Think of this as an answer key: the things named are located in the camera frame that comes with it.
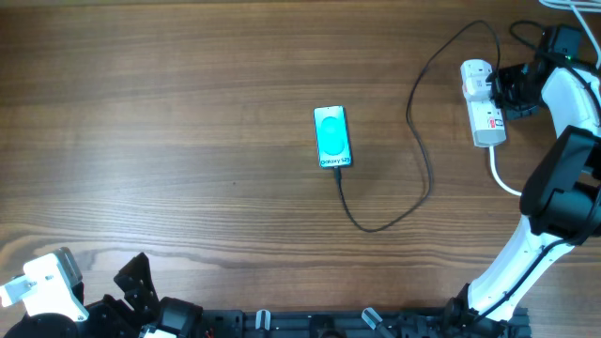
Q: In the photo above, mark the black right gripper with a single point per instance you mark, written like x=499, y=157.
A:
x=518, y=87

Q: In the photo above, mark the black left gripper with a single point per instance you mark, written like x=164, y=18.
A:
x=125, y=300

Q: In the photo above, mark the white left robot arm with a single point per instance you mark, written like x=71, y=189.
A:
x=176, y=318

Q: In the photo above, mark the white power strip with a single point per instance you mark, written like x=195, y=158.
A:
x=486, y=122

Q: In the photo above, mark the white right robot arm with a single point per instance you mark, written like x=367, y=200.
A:
x=557, y=211

